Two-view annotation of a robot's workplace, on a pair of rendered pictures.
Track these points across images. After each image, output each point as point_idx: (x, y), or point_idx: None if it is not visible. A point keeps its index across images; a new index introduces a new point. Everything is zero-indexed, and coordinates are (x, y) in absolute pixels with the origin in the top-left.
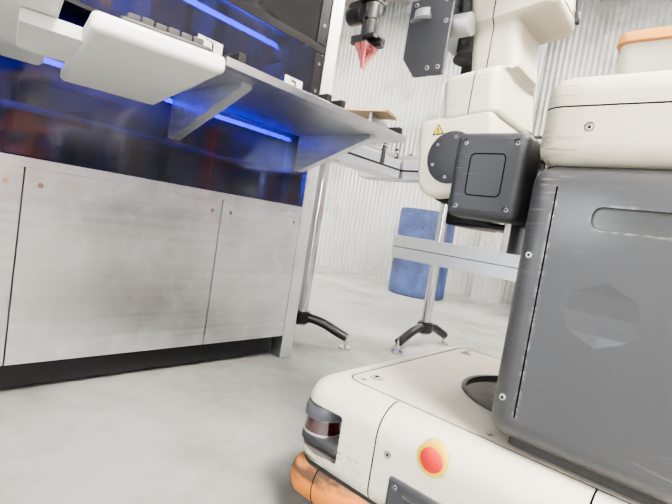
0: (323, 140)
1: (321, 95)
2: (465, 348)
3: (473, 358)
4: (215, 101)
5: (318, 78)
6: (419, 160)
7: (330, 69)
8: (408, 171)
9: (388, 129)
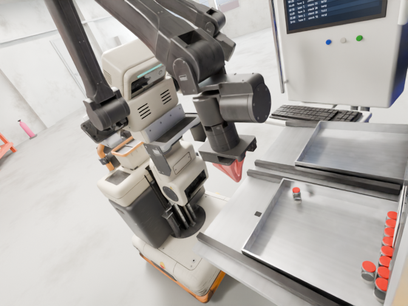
0: None
1: (261, 160)
2: (191, 270)
3: (192, 254)
4: None
5: (396, 251)
6: (207, 169)
7: (397, 266)
8: None
9: (213, 221)
